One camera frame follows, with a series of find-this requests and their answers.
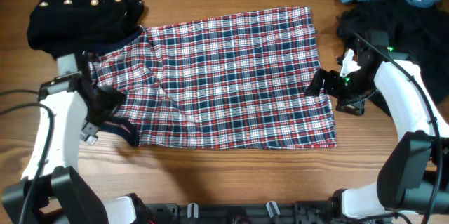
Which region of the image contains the black mesh garment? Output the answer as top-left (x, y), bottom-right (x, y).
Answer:
top-left (336, 0), bottom-right (448, 104)

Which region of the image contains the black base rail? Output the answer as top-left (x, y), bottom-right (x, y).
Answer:
top-left (138, 199), bottom-right (387, 224)

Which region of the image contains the black knit garment with buttons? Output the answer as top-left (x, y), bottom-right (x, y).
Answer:
top-left (27, 0), bottom-right (145, 58)

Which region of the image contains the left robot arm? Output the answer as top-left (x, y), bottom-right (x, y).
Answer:
top-left (1, 53), bottom-right (139, 223)

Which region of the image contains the red blue plaid garment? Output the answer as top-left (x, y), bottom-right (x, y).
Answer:
top-left (89, 6), bottom-right (336, 150)

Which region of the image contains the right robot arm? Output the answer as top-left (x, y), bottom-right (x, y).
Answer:
top-left (304, 29), bottom-right (448, 223)

